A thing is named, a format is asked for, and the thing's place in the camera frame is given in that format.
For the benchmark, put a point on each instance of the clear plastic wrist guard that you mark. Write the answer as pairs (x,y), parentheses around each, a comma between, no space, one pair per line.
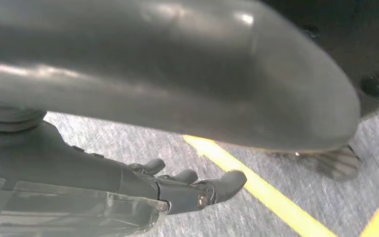
(62,216)

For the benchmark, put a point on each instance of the yellow floor tape square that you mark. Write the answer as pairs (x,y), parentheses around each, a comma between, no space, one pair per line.
(258,189)

